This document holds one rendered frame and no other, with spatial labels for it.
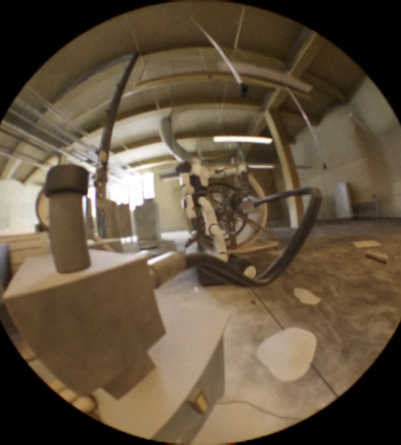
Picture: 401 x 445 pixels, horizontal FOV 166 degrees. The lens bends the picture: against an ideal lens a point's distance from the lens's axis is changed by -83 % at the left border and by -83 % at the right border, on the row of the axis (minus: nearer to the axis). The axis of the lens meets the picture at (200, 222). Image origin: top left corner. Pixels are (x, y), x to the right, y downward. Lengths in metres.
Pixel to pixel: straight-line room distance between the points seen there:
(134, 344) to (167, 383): 0.10
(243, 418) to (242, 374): 0.26
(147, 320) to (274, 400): 0.70
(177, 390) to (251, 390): 0.58
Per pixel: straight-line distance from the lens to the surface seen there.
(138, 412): 0.23
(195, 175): 1.54
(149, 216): 7.98
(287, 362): 0.85
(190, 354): 0.26
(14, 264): 0.31
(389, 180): 8.70
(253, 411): 0.75
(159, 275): 0.21
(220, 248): 1.62
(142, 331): 0.15
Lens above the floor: 0.74
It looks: level
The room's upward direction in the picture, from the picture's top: 6 degrees counter-clockwise
